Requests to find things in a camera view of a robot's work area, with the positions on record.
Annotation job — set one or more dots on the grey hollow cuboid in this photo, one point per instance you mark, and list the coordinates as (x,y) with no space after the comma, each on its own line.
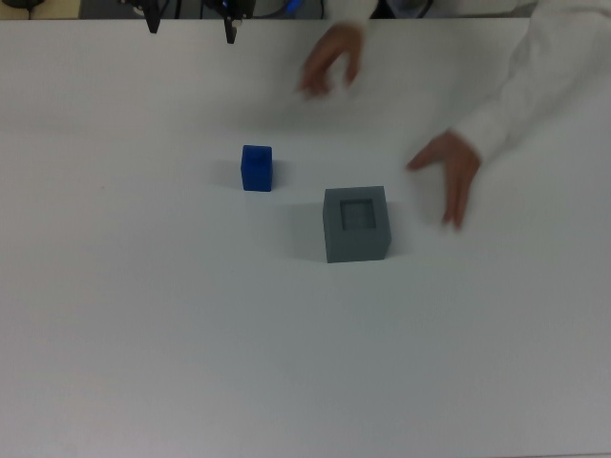
(355,243)

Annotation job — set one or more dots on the black object on floor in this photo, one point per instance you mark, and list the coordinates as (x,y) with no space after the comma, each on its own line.
(21,4)

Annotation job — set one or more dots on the person's right forearm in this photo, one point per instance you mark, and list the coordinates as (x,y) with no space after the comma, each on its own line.
(365,12)

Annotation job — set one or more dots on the blue block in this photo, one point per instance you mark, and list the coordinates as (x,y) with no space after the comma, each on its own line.
(257,169)

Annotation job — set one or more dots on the person's left hand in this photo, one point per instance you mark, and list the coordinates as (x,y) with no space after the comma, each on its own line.
(456,167)

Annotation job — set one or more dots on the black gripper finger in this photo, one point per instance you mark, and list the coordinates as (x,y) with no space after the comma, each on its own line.
(231,28)
(153,21)

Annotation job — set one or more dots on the person's right hand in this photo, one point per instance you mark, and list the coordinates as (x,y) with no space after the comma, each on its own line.
(329,52)

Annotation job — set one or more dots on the person's torso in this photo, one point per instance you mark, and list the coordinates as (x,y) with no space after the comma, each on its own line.
(482,6)

